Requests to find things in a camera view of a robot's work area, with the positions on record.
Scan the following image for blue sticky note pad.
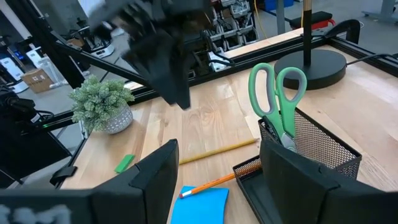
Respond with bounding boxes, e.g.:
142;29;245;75
170;185;230;224

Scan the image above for green handled scissors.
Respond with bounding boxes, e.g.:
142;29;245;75
247;62;308;154

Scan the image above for green eraser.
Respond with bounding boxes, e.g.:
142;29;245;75
114;153;136;174

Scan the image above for black pen with silver band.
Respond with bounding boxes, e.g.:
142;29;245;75
262;115;284;146

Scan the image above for potted green plant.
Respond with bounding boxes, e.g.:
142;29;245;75
68;74;136;136

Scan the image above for white equipment rack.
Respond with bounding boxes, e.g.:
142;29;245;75
206;0;259;73

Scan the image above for white globe table lamp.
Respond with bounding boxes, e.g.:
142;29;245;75
273;0;348;91

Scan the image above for red and black cart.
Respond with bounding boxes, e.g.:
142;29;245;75
288;11;337;31

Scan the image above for black lamp cable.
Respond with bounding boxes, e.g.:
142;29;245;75
345;52;398;67

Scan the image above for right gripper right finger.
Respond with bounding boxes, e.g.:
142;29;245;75
259;138;398;224

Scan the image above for grey desk base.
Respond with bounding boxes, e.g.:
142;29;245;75
362;0;398;24

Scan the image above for yellow pencil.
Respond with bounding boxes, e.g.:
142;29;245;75
178;137;261;166

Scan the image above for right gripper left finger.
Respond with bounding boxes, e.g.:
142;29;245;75
0;138;180;224

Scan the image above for orange pencil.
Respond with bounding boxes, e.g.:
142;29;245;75
178;161;262;199

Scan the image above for black table clamp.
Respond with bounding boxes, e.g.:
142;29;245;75
49;165;78;187

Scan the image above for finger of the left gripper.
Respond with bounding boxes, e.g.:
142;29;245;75
123;34;175;105
164;40;191;110

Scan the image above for black mesh desk organizer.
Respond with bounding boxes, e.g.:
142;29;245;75
232;107;363;224

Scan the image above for cardboard box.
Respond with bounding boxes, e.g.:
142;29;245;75
20;67;55;94

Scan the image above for black equipment block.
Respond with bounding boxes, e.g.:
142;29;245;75
0;86;73;187

